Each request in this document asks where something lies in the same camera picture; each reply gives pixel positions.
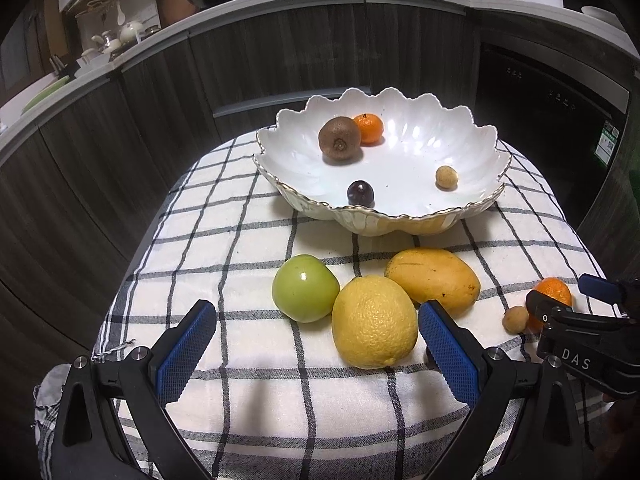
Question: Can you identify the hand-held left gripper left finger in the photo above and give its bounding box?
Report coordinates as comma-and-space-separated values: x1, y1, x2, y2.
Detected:
52, 300, 218, 480

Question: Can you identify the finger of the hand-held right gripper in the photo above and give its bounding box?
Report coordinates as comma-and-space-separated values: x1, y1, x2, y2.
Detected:
525, 290, 627, 334
579, 274, 640, 319

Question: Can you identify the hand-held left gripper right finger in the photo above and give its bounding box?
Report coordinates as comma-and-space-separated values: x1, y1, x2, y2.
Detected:
417, 300, 586, 480

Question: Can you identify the mandarin orange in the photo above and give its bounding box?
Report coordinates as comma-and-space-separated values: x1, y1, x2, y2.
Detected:
531, 277, 572, 333
353, 113, 385, 146

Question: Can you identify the yellow lemon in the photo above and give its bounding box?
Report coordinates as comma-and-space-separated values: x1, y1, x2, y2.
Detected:
331, 275, 419, 369

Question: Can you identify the yellow mango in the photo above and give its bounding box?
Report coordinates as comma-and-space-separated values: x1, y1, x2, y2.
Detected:
384, 248, 481, 317

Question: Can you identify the green apple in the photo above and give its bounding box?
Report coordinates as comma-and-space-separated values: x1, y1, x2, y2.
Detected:
272, 254, 341, 323

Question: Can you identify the dark purple plum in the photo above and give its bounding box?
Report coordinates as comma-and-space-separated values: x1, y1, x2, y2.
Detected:
347, 180, 375, 207

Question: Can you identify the white scalloped bowl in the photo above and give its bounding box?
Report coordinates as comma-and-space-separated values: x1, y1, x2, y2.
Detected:
252, 86, 512, 237

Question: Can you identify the brown kiwi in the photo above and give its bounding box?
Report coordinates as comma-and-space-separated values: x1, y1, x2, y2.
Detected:
318, 116, 362, 163

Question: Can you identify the black white checked cloth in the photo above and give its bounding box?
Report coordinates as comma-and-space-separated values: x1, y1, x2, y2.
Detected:
32, 127, 613, 480

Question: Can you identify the black built-in dishwasher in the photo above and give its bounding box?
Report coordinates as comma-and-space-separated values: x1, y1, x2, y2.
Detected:
472, 42, 631, 211

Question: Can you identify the white plate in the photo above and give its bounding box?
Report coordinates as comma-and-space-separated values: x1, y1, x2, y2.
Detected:
581, 6, 626, 31

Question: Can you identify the green basin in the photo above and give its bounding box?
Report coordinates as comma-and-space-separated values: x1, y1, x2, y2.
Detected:
21, 76, 71, 113

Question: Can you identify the black knife block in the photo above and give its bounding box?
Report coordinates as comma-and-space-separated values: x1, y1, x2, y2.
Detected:
48, 54, 81, 78

